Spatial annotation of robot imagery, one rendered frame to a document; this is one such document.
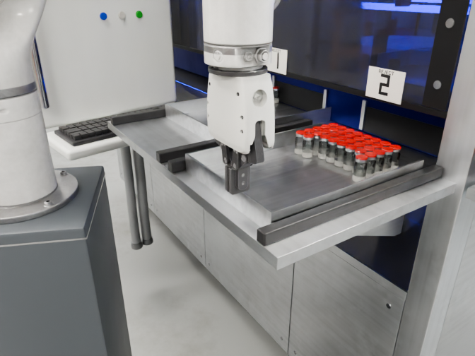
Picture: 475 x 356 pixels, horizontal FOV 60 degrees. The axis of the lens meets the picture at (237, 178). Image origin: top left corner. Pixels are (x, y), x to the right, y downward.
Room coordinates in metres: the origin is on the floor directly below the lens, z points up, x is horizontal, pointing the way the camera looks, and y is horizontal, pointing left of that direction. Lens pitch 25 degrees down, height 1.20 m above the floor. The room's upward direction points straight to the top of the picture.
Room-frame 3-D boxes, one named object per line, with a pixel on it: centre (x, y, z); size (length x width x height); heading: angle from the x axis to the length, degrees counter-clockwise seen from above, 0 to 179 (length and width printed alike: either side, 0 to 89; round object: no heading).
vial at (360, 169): (0.66, -0.21, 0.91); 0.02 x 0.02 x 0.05
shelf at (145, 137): (0.86, -0.06, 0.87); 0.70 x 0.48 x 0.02; 33
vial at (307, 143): (0.78, -0.14, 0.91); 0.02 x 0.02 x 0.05
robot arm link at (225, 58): (0.53, 0.00, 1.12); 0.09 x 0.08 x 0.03; 33
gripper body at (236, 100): (0.53, 0.00, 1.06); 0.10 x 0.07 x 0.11; 33
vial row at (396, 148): (0.78, -0.25, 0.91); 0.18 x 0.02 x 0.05; 33
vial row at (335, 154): (0.74, -0.19, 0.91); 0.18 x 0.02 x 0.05; 33
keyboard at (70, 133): (1.21, 0.33, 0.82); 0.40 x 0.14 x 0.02; 132
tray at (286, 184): (0.69, -0.12, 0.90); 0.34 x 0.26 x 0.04; 123
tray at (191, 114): (1.04, -0.02, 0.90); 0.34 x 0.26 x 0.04; 123
